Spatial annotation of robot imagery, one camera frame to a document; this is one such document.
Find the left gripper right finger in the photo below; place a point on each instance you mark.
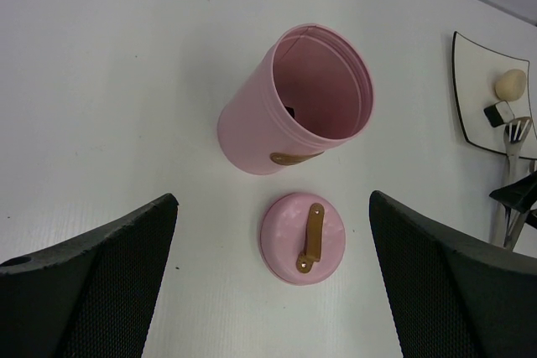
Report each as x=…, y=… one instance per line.
x=451, y=294

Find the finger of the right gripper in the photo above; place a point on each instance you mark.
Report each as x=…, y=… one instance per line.
x=519, y=197

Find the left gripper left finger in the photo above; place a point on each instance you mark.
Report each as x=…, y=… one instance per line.
x=92, y=295

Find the metal tongs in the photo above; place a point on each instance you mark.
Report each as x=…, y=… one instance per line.
x=514, y=135

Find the black white sushi piece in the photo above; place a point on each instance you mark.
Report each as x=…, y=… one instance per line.
x=499, y=114
x=290, y=110

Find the pink lunch box lid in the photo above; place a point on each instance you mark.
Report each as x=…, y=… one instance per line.
x=302, y=239

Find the pink cylindrical lunch box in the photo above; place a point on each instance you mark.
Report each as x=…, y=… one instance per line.
x=317, y=72

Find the round beige bun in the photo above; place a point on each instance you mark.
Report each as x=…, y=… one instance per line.
x=510, y=86

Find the white square plate black rim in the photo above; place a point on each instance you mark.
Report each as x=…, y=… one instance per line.
x=475, y=70

